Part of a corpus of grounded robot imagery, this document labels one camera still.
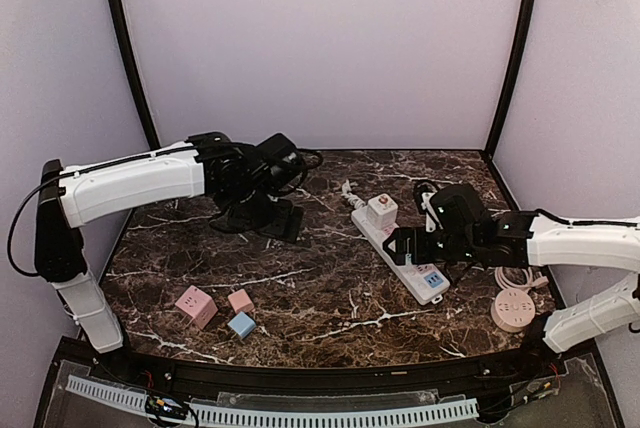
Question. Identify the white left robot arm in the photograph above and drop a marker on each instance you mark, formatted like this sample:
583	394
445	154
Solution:
248	184

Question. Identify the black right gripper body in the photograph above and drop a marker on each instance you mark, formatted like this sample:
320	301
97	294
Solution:
417	246

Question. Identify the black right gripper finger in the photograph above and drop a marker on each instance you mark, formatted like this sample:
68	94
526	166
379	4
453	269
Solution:
400	237
399	256

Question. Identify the white cube socket adapter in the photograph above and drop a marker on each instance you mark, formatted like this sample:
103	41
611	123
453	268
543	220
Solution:
381	211

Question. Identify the round pink socket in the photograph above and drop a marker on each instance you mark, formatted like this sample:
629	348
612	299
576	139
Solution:
512	310

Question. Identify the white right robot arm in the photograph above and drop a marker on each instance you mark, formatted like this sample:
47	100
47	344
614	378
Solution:
464	230

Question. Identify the small pink charger plug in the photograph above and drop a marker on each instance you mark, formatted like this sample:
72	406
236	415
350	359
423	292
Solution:
240	301

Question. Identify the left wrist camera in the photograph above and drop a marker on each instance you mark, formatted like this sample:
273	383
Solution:
287	162

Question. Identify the small circuit board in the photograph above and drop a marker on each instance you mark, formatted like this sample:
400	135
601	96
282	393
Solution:
164	407

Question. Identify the pink cube socket adapter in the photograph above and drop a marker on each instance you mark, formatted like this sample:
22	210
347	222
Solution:
198	305

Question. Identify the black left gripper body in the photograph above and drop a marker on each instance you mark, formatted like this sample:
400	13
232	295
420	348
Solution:
270	215

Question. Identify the small blue charger plug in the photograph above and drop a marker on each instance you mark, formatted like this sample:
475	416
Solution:
242	325

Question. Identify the white multicolour power strip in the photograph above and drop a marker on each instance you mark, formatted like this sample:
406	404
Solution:
425	282

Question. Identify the white slotted cable duct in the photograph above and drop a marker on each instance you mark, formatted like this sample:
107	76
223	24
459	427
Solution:
407	409

